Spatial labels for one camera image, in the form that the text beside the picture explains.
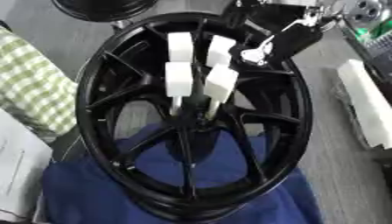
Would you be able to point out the white foam block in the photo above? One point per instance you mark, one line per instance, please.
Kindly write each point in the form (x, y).
(365, 96)

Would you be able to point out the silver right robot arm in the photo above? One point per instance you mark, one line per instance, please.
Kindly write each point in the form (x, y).
(375, 35)

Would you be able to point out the black spoked wheel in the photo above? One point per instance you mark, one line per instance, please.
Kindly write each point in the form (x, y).
(102, 137)

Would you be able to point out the black round wheel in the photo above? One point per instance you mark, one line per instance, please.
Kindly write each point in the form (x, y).
(102, 10)

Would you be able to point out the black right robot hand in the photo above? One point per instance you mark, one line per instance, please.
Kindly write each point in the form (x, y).
(298, 40)

